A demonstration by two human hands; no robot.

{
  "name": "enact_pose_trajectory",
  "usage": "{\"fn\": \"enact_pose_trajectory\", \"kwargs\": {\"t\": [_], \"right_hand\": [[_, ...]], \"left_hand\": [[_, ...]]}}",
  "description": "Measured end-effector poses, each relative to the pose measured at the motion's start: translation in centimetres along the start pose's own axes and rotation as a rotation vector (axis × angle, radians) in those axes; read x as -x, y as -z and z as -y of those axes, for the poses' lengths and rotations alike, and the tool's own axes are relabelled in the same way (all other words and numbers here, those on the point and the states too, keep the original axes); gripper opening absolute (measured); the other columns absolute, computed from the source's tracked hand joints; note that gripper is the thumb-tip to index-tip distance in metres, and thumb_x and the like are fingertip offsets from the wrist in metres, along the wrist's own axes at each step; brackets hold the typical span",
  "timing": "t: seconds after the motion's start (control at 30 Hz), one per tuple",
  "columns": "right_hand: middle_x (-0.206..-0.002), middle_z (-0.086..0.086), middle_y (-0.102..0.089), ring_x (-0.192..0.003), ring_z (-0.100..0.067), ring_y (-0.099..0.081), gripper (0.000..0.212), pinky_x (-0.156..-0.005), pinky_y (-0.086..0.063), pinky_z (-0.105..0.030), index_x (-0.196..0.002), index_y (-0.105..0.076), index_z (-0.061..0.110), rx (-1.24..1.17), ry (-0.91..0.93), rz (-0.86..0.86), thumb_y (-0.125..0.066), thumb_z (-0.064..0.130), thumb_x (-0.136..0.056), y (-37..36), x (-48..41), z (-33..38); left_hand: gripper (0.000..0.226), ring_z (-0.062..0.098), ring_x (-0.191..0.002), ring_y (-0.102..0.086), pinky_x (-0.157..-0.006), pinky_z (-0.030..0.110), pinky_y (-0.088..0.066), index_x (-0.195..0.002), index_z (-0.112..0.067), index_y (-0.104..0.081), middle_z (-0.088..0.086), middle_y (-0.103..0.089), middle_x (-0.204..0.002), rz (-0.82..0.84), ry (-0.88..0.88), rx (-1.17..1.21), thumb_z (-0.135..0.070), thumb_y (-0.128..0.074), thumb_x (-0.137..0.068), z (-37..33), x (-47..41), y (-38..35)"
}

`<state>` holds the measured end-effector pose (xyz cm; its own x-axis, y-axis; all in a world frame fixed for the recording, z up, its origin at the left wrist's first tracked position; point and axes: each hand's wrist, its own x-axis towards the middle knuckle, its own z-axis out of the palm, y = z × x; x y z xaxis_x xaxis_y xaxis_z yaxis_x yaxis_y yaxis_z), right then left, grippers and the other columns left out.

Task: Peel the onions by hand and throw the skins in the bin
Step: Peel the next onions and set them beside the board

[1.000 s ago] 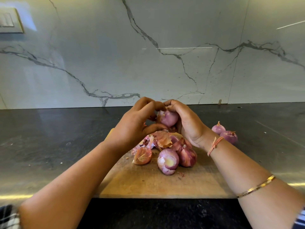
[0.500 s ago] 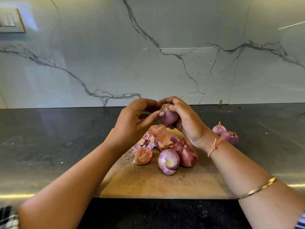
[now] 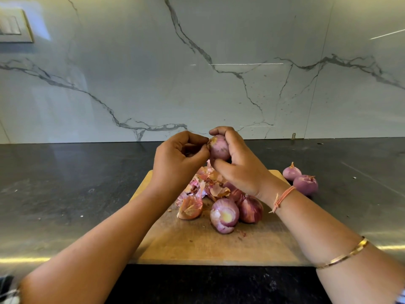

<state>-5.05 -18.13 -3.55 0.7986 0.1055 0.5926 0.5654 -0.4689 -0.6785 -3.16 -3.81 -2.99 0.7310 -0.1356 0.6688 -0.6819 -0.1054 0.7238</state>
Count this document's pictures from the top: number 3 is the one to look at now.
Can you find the person's left hand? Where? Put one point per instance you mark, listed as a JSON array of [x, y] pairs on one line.
[[174, 166]]

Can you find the person's right hand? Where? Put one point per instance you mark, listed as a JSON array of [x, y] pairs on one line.
[[247, 166]]

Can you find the brownish red onion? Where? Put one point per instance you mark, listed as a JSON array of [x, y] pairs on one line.
[[219, 148]]

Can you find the pile of onion peels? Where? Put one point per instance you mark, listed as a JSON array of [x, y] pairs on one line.
[[202, 186]]

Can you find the small red onion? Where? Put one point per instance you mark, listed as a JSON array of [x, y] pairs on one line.
[[292, 172]]

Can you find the red onion with pale patch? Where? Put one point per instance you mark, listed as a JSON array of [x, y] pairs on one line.
[[224, 215]]

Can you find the person's right forearm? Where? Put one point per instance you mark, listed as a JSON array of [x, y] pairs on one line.
[[335, 243]]

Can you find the person's left forearm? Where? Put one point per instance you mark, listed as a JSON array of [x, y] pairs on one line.
[[88, 256]]

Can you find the wooden cutting board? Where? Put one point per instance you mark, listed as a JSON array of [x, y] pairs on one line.
[[183, 247]]

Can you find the gold bangle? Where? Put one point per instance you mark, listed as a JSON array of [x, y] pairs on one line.
[[342, 253]]

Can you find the black white plaid sleeve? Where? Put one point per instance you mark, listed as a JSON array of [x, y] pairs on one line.
[[7, 293]]

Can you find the small brown wall-edge object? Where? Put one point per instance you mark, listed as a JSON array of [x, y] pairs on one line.
[[293, 136]]

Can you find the white wall switch plate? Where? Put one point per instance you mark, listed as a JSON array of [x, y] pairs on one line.
[[14, 25]]

